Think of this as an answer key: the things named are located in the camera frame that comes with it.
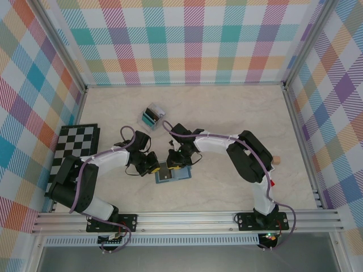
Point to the wide aluminium mounting rail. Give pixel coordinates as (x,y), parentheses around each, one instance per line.
(184,221)

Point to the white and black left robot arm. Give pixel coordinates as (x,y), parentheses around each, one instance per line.
(110,163)

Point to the blue leather card holder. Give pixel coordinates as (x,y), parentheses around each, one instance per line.
(181,176)

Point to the small circuit board with lights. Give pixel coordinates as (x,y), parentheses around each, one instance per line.
(269,236)

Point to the black and silver chessboard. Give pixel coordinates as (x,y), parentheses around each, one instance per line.
(73,144)

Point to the teal credit card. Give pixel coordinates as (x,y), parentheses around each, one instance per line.
(147,120)

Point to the dark credit card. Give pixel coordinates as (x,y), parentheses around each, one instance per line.
(153,114)

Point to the clear plastic box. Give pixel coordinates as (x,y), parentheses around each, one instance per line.
(150,128)

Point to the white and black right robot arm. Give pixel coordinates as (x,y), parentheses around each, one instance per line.
(212,144)

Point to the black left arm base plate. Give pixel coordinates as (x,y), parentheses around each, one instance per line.
(130,222)

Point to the brown credit card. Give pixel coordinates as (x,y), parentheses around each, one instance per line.
(165,175)

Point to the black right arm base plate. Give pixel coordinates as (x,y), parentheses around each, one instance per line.
(244,222)

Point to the aluminium frame post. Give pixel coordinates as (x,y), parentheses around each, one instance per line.
(63,45)
(307,42)

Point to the small wooden cube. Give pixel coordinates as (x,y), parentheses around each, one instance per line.
(276,160)

